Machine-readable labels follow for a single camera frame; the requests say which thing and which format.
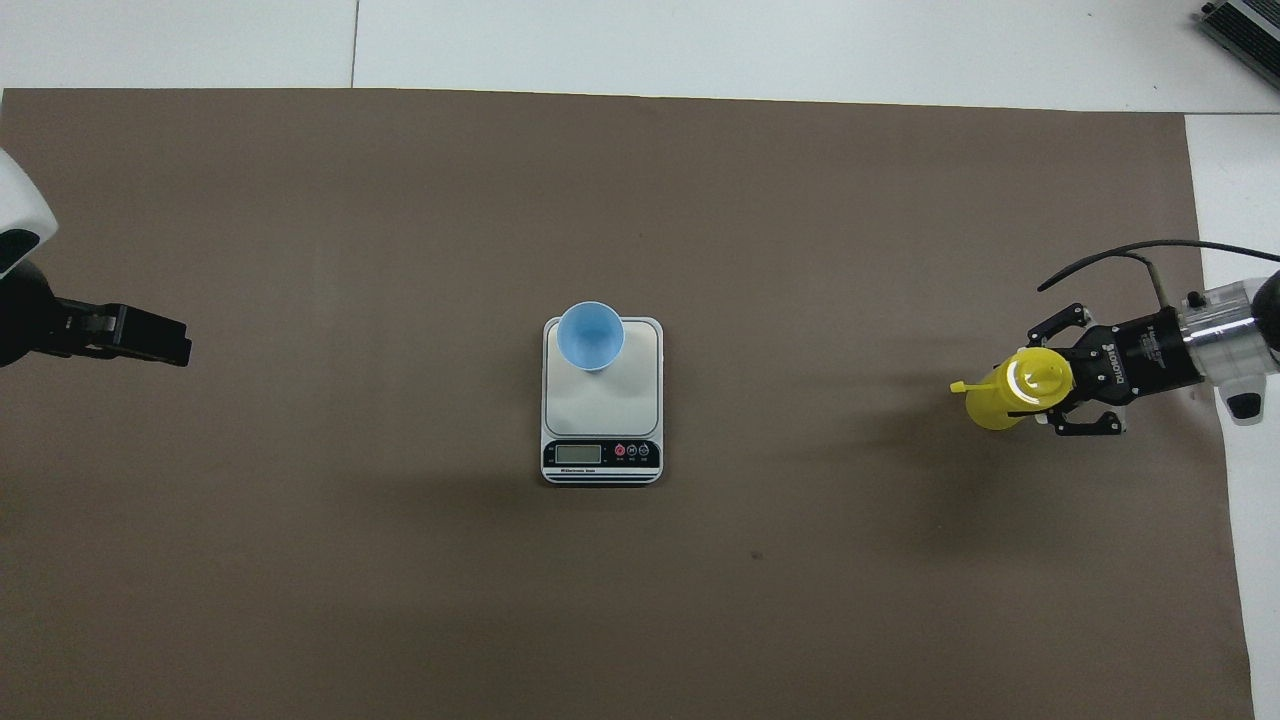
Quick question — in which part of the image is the grey ribbed metal box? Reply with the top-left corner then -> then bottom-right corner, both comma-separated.
1198,0 -> 1280,61

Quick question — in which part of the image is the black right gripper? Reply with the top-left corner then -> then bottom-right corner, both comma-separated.
1028,302 -> 1206,438

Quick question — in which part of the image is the brown paper table mat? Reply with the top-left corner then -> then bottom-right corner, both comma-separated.
0,88 -> 1256,720

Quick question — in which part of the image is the yellow squeeze bottle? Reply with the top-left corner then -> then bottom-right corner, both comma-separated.
950,347 -> 1076,432

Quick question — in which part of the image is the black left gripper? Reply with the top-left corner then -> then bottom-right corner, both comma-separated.
0,258 -> 193,369

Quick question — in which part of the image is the light blue plastic cup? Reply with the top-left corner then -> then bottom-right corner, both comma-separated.
556,301 -> 627,373

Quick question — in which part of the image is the silver digital kitchen scale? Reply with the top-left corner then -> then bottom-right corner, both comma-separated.
540,316 -> 665,487

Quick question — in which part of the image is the black right arm gripper cable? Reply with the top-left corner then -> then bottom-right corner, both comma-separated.
1038,238 -> 1280,311

